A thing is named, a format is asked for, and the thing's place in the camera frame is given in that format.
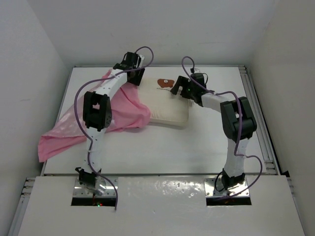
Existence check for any cream pillow with bear print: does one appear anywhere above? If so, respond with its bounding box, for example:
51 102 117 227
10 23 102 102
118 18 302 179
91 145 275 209
138 77 191 127

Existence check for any pink satin pillowcase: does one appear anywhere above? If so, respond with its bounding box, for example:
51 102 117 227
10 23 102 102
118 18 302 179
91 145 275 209
37 83 151 163

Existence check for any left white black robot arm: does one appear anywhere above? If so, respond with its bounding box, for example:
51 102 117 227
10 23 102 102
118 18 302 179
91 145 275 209
74 52 145 188

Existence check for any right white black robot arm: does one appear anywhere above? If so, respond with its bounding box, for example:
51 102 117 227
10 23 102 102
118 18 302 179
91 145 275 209
171 73 257 190

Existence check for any white foam front board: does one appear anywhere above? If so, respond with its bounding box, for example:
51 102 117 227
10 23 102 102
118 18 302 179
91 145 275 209
19 176 304 236

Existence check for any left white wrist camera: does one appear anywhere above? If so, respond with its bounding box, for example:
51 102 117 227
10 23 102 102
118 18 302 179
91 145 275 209
135 54 145 68

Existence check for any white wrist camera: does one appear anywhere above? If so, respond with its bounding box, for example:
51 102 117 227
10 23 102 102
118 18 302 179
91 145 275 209
135 54 145 68
190 67 201 74

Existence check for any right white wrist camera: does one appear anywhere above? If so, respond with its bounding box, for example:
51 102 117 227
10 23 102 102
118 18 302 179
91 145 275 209
190 67 201 74

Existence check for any right aluminium frame rail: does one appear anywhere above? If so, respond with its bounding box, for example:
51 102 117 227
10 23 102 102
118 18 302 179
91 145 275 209
239 66 281 175

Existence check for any aluminium frame rail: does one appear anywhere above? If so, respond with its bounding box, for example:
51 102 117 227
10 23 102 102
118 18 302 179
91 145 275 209
8 177 35 236
239 66 281 175

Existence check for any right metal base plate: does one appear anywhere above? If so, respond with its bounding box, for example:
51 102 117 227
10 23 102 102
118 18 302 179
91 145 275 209
204 176 250 198

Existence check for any metal base plate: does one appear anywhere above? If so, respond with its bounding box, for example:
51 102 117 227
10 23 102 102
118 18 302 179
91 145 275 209
204 176 250 198
73 178 118 198

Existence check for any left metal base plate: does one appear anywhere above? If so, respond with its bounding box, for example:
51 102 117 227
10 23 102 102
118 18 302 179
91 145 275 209
73 178 118 198

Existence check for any left aluminium frame rail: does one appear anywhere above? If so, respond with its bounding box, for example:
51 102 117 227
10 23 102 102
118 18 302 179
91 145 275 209
8 177 35 236

